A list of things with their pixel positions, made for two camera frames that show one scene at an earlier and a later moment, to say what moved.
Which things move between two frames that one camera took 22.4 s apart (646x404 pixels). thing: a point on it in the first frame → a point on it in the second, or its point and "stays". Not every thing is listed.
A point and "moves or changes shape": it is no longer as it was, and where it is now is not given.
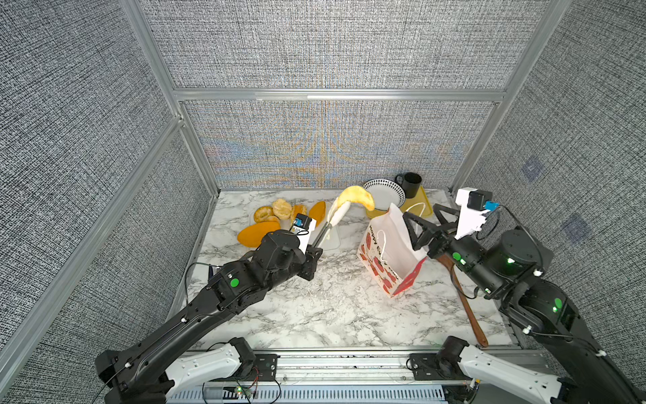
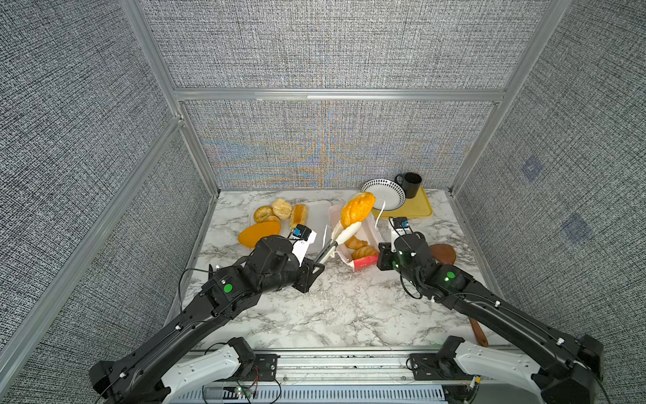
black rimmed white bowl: [385, 192] stays
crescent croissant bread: [357, 194] → [352, 242]
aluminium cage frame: [22, 344] stays
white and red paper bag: [388, 252] moves or changes shape
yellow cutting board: [418, 204] stays
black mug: [411, 183] stays
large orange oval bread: [251, 236] stays
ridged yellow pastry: [299, 209] stays
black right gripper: [452, 245] → [386, 255]
